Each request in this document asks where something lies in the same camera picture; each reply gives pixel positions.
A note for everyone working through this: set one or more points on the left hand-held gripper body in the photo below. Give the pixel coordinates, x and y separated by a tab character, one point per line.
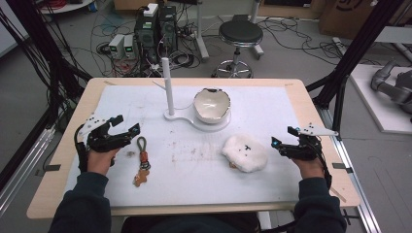
100	140

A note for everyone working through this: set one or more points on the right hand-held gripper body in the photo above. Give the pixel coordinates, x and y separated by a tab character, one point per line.
307	149

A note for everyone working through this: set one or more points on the white fluffy plush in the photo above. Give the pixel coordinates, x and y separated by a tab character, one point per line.
246	155

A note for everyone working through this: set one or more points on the person's right hand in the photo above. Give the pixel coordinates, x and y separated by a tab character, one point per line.
311	168

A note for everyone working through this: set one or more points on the person's left hand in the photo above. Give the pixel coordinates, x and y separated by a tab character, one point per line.
98	161

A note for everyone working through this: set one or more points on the white stand with pole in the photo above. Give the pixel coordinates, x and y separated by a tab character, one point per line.
169	97

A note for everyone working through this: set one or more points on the grey power supply unit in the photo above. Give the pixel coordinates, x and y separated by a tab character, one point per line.
116	45
129	47

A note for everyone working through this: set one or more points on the white table mat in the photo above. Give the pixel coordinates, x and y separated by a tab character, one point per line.
194	181

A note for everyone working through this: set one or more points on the white eggshell-shaped bowl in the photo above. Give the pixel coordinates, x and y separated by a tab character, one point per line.
210	105

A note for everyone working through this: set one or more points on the white floor platform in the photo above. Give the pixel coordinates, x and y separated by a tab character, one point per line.
382	113

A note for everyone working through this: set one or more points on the black computer tower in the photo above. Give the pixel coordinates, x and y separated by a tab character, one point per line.
168	29
146	35

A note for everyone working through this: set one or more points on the white desk leg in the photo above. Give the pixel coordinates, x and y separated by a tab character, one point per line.
201	35
256	32

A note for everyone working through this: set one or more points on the person's dark clothed body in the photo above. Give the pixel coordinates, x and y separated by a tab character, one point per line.
191	225

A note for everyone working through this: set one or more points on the black round stool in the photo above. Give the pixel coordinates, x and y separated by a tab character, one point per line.
240	32

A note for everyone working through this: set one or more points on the white box on computer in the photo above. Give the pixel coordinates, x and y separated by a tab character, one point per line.
150	9

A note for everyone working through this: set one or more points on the cardboard box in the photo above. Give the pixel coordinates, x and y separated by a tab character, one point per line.
343	16

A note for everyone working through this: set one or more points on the aluminium rail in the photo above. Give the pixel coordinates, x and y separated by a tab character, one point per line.
22	171
356	194

